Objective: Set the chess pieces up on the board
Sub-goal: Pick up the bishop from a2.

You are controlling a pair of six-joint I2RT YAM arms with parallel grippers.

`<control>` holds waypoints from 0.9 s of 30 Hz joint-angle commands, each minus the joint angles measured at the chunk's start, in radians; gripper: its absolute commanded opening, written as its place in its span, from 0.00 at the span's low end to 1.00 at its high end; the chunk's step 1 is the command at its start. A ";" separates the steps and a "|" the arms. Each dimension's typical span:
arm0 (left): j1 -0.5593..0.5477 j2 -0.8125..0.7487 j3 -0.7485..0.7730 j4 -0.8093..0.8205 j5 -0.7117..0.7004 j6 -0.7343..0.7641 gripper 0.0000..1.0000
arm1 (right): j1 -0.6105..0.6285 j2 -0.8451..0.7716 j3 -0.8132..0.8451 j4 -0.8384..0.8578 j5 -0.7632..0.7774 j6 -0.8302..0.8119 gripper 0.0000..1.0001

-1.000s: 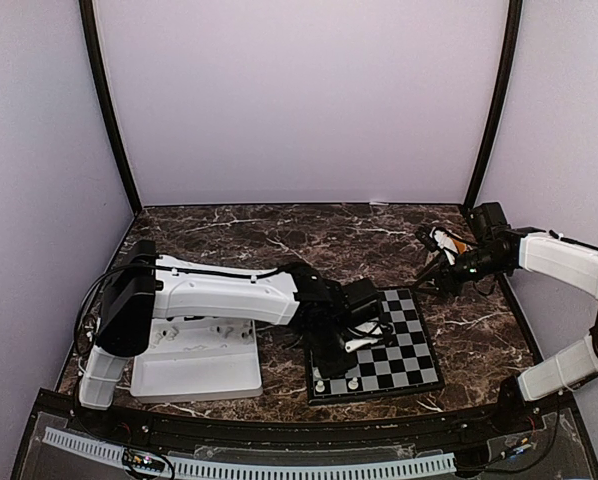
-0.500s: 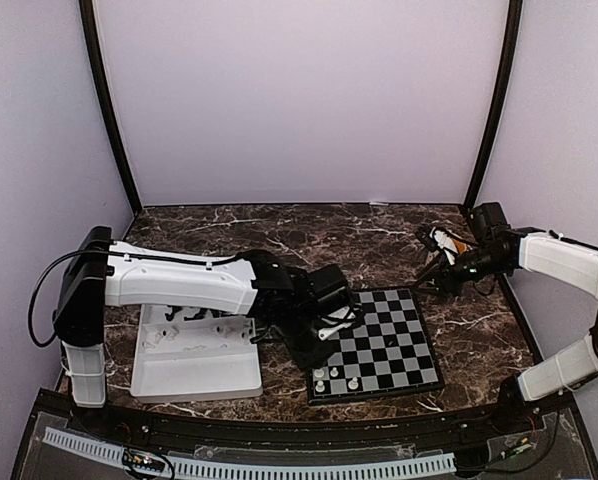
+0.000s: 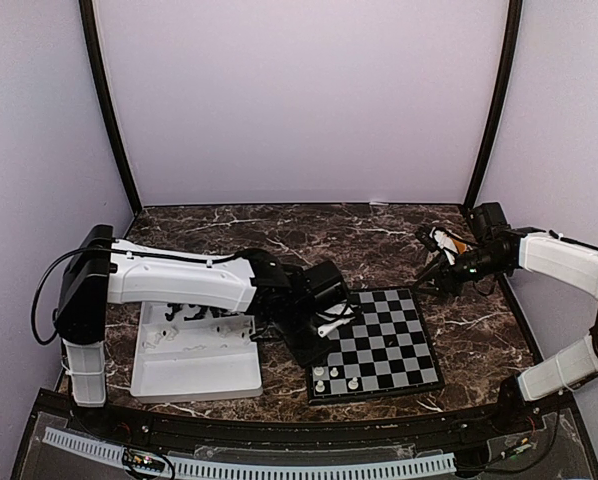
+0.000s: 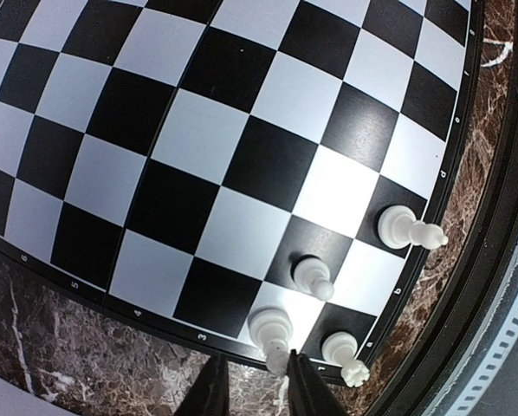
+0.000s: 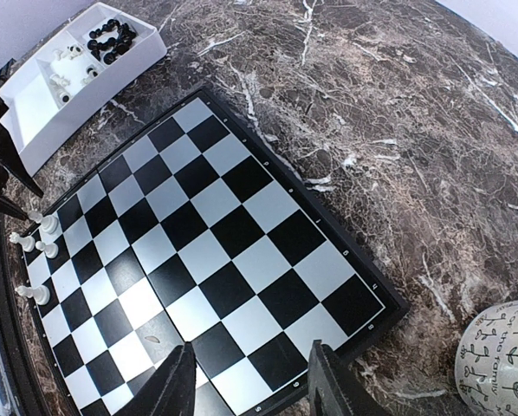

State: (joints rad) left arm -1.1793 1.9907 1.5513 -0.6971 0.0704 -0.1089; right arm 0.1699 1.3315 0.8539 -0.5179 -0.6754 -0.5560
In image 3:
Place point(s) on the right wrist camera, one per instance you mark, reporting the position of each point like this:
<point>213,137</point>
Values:
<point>487,221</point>

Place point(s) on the black front rail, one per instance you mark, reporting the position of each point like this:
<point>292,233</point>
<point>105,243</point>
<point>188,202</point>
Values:
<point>461,429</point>

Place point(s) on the white plastic compartment tray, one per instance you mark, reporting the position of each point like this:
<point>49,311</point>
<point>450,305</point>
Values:
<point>191,353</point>

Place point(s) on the black frame post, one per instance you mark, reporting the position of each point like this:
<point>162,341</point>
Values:
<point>500,89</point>
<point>107,110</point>

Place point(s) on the right black frame post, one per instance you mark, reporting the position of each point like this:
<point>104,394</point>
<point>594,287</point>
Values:
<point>500,89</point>

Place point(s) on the black and grey chessboard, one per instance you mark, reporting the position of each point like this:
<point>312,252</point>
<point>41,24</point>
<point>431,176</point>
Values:
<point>387,347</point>

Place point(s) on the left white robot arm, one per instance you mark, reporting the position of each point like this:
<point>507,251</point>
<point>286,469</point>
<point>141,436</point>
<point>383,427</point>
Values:
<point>106,270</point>

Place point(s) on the white slotted cable duct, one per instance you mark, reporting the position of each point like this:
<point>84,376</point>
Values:
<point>217,463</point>

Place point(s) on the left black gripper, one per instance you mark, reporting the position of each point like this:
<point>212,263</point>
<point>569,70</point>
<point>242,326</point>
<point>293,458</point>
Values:
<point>310,356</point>

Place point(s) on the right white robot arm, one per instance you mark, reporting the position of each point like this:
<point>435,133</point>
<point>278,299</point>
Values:
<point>559,290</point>

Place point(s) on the left black frame post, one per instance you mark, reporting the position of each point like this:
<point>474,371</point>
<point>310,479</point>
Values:
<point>107,110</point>

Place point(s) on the white mug orange inside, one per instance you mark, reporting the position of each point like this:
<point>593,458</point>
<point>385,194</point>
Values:
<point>460,246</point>

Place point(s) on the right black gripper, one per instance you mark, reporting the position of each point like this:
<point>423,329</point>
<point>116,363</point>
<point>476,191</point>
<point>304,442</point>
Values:
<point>448,278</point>

